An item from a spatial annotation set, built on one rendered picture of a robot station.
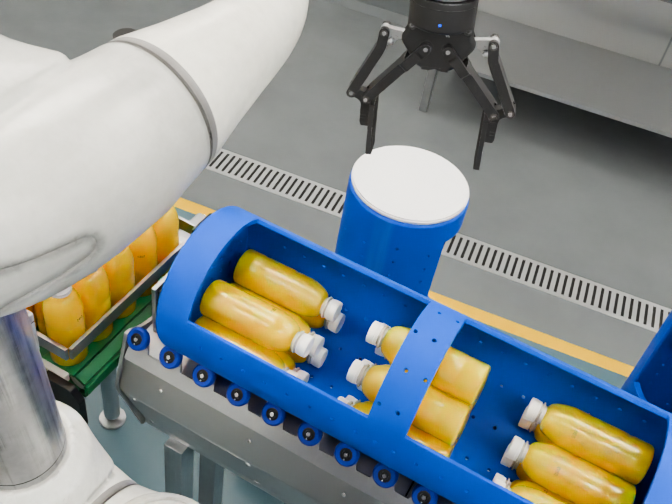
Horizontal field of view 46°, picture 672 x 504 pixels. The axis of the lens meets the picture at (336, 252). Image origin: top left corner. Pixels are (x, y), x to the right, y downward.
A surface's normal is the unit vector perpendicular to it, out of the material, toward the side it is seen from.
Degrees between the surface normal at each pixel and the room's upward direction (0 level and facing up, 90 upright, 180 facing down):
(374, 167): 0
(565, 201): 0
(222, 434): 70
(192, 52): 26
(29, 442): 91
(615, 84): 0
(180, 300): 61
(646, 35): 90
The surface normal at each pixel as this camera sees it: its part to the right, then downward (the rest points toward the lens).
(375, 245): -0.50, 0.55
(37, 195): 0.55, -0.05
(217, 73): 0.77, -0.25
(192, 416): -0.40, 0.29
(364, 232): -0.68, 0.44
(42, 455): 0.79, 0.50
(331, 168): 0.14, -0.71
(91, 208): 0.73, 0.25
